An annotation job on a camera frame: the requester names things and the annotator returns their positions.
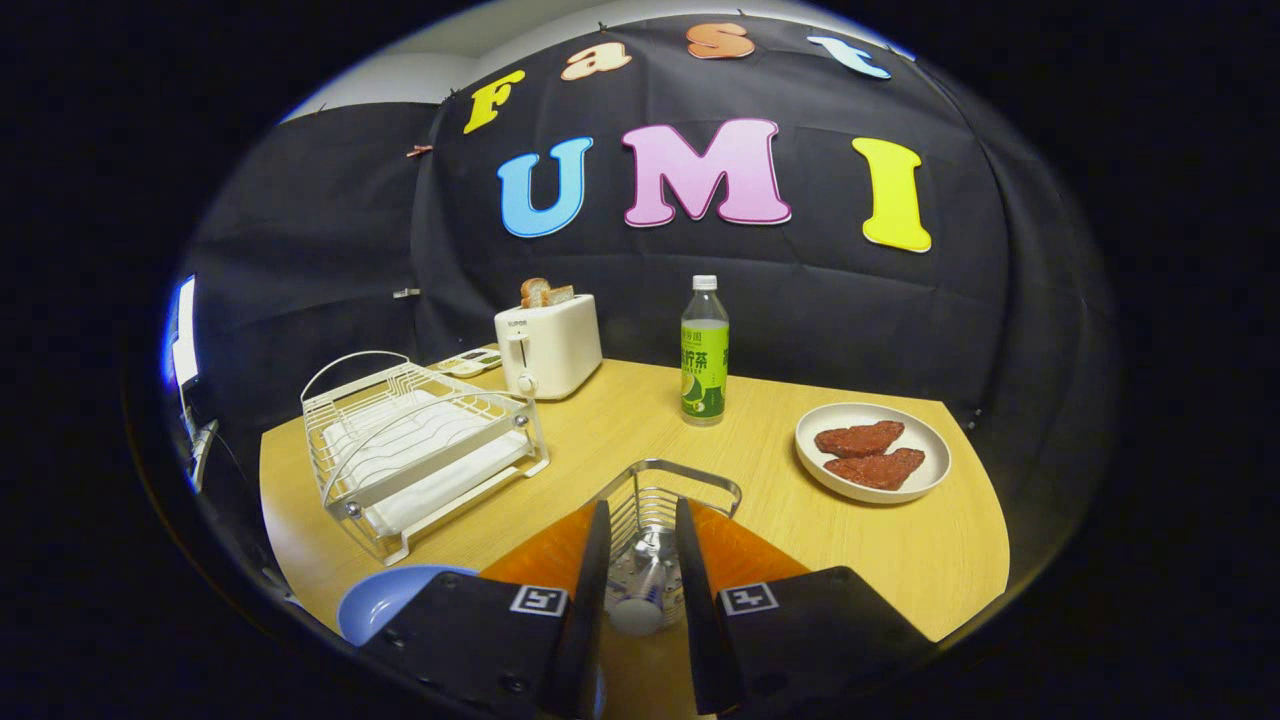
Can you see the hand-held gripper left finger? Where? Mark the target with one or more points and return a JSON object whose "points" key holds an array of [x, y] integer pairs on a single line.
{"points": [[585, 620]]}

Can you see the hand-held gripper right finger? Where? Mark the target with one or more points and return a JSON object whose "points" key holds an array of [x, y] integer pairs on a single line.
{"points": [[705, 640]]}

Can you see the silver spoon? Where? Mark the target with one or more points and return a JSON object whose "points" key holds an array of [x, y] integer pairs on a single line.
{"points": [[637, 610]]}

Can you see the blue plate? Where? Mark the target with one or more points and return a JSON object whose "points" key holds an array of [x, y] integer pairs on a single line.
{"points": [[390, 600]]}

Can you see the white round dish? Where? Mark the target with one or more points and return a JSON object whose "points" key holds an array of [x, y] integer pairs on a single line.
{"points": [[930, 440]]}

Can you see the brown meat piece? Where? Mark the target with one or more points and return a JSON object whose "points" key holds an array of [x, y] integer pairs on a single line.
{"points": [[880, 470], [860, 438]]}

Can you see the green label drink bottle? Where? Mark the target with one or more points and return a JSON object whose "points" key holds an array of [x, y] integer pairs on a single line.
{"points": [[705, 370]]}

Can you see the white toaster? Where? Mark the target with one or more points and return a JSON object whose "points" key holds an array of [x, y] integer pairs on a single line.
{"points": [[560, 345]]}

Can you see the white divided seasoning tray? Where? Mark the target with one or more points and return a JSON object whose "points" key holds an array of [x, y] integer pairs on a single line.
{"points": [[465, 362]]}

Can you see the toasted bread slice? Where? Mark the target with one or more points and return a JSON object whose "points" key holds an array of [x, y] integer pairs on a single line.
{"points": [[534, 292], [561, 295]]}

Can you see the black backdrop cloth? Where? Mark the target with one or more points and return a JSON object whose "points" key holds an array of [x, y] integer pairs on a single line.
{"points": [[800, 300]]}

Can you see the bright screen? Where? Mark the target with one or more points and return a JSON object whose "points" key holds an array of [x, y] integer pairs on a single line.
{"points": [[185, 340]]}

